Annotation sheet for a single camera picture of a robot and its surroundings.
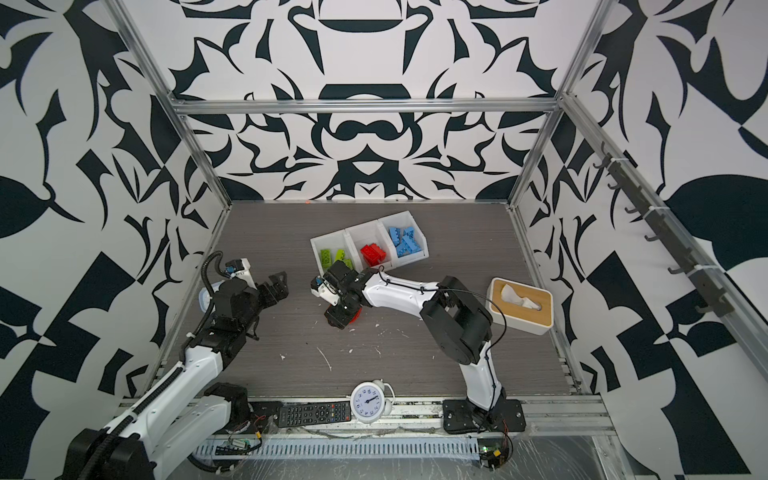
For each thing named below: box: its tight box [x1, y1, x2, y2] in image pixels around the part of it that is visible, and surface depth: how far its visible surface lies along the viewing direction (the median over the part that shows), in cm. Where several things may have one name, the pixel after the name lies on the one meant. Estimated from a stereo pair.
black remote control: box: [277, 401, 352, 428], surface depth 76 cm
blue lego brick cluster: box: [389, 226, 422, 257], surface depth 104 cm
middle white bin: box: [344, 219, 395, 272], surface depth 104 cm
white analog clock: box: [350, 379, 396, 424], surface depth 76 cm
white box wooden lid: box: [486, 277, 554, 336], surface depth 89 cm
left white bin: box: [310, 229, 363, 275], surface depth 103 cm
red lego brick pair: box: [360, 243, 387, 266], surface depth 104 cm
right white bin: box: [377, 210, 430, 268], surface depth 104 cm
